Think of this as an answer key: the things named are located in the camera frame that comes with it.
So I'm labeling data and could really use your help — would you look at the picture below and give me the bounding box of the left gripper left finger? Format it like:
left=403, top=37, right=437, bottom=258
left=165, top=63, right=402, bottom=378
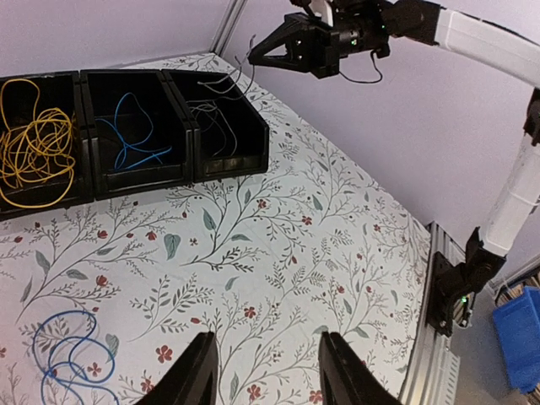
left=137, top=332, right=218, bottom=405

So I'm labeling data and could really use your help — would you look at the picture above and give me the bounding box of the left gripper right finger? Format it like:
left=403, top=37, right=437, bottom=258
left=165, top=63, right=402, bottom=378
left=318, top=332, right=401, bottom=405

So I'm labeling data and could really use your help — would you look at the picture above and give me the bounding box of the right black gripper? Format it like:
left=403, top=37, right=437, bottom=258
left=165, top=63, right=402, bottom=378
left=248, top=13, right=350, bottom=78

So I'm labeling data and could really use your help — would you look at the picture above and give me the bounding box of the dark grey cable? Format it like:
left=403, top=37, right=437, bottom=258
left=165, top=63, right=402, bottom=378
left=197, top=33, right=258, bottom=96
left=187, top=99, right=246, bottom=158

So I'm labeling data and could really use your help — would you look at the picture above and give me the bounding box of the yellow cable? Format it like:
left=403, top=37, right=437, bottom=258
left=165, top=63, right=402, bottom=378
left=0, top=78, right=78, bottom=208

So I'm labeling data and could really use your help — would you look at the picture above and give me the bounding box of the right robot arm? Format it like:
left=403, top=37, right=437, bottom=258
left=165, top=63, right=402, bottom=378
left=256, top=38, right=532, bottom=243

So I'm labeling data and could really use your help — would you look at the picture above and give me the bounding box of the floral tablecloth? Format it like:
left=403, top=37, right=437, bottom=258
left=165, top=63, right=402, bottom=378
left=0, top=52, right=431, bottom=405

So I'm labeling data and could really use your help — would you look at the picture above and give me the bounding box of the blue plastic bin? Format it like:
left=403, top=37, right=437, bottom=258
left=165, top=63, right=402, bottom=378
left=493, top=286, right=539, bottom=394

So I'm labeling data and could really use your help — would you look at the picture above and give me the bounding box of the black three-compartment bin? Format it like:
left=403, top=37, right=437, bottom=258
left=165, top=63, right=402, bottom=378
left=1, top=69, right=269, bottom=219

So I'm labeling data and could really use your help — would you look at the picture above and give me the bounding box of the right aluminium frame post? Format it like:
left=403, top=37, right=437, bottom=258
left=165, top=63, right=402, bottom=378
left=209, top=0, right=247, bottom=57

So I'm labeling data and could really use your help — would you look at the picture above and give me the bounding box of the aluminium front rail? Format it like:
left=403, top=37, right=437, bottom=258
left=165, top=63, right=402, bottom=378
left=399, top=222, right=465, bottom=405

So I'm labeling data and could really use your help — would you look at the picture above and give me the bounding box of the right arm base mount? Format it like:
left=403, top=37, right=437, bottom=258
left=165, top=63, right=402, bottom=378
left=426, top=251, right=473, bottom=338

